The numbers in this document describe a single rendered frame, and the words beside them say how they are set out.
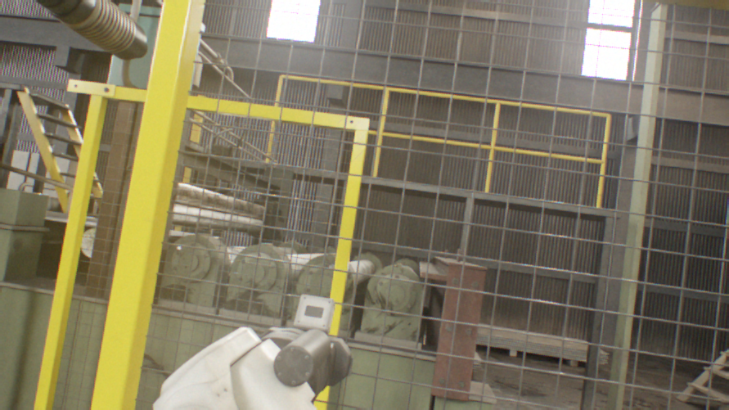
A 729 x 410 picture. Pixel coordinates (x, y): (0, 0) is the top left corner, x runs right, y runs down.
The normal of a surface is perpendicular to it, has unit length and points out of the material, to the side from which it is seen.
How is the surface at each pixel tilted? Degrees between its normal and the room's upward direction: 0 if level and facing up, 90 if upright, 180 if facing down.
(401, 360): 90
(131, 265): 90
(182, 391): 61
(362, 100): 90
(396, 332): 90
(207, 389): 54
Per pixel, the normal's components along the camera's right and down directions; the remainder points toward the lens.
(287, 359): -0.10, -0.08
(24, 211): 0.98, 0.14
